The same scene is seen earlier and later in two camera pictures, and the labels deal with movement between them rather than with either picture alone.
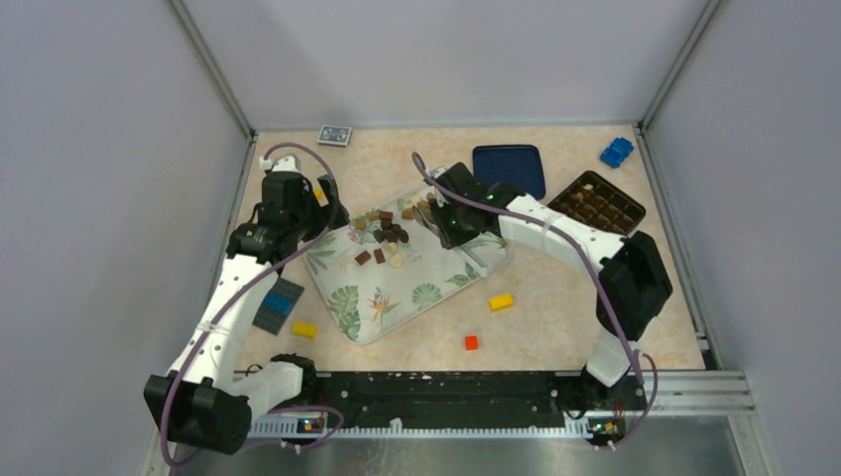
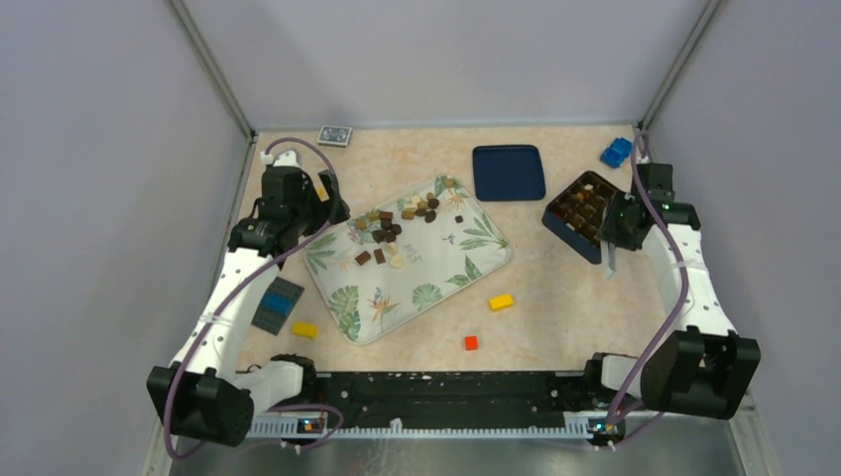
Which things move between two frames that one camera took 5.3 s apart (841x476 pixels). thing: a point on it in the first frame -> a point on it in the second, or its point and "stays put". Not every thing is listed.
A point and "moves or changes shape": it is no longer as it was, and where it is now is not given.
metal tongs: [470, 256] moves or changes shape
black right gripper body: [453, 227] -> [615, 228]
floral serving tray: [388, 266] stays put
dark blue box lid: [519, 165] stays put
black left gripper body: [312, 215] stays put
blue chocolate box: [591, 198] stays put
